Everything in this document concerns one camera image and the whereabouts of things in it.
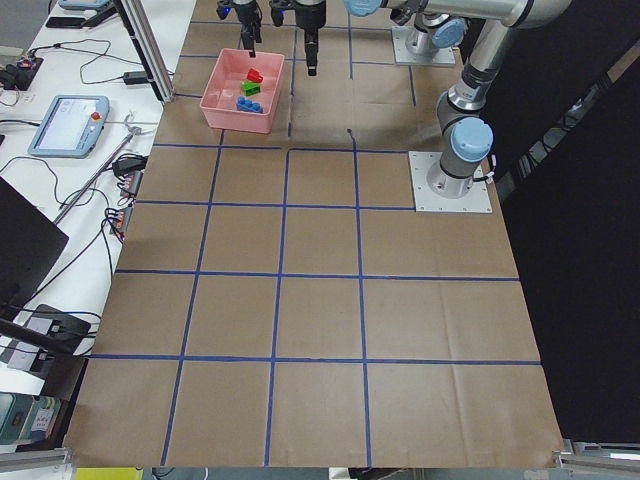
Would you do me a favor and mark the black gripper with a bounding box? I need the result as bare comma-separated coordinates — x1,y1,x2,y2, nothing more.
269,0,326,77
216,0,262,58

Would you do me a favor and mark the red toy block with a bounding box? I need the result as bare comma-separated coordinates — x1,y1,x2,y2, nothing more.
246,68,264,84

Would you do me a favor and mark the green toy block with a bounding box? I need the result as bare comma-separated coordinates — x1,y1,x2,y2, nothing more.
241,80,261,97

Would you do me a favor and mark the blue toy block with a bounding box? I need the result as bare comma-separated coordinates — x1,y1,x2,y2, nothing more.
236,96,264,114

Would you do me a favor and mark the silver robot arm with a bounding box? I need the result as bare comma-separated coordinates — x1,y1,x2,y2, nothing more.
216,1,467,57
344,0,570,135

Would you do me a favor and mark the pink plastic box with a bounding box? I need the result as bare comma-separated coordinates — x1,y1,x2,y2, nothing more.
200,48,285,134

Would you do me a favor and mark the black power adapter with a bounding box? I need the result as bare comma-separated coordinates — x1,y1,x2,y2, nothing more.
122,71,149,86

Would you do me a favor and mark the metal rod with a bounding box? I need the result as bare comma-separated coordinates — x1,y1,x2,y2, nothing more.
53,115,150,225

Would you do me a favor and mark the teach pendant tablet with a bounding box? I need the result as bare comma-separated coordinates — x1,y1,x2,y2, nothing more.
28,95,110,158

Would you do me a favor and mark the black monitor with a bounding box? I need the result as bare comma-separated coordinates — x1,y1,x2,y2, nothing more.
0,179,69,320

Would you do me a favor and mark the aluminium frame post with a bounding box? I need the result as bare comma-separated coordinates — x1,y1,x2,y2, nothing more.
113,0,174,104

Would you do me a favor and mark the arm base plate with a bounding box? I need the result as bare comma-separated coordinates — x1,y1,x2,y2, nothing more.
408,151,493,214
391,26,456,68

